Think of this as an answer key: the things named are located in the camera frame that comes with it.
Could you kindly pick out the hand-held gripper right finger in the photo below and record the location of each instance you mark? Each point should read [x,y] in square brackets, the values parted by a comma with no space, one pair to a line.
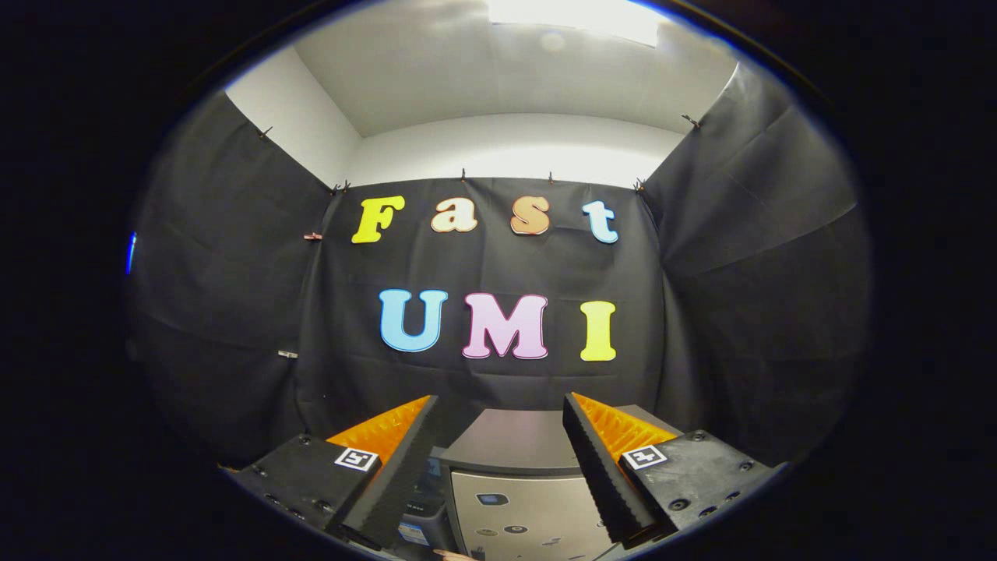
[600,475]

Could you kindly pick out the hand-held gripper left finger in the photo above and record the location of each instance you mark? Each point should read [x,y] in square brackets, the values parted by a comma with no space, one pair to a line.
[401,475]

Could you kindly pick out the black backdrop cloth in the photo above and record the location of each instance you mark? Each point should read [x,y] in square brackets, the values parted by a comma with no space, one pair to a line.
[506,265]

